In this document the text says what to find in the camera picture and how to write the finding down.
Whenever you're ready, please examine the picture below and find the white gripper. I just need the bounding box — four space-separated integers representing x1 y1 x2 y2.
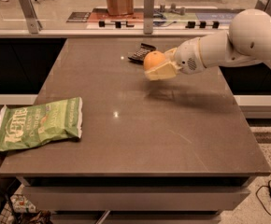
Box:
144 37 206 80

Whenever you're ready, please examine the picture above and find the orange fruit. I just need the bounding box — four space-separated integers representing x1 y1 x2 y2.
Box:
143 50 165 71

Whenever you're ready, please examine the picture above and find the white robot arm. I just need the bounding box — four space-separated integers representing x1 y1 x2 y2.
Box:
144 9 271 80

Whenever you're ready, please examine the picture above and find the green jalapeno chip bag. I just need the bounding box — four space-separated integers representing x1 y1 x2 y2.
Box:
0 97 82 152

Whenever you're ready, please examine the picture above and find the colourful floor mat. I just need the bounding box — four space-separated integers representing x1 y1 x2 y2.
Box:
67 7 240 29

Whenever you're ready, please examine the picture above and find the centre metal glass post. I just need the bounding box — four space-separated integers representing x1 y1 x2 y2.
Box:
143 0 154 35

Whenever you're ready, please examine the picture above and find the left metal glass post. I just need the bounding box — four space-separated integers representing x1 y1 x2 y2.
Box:
18 0 42 34

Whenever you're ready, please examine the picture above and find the wire basket with snack bags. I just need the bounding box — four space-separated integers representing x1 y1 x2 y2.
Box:
0 178 53 224

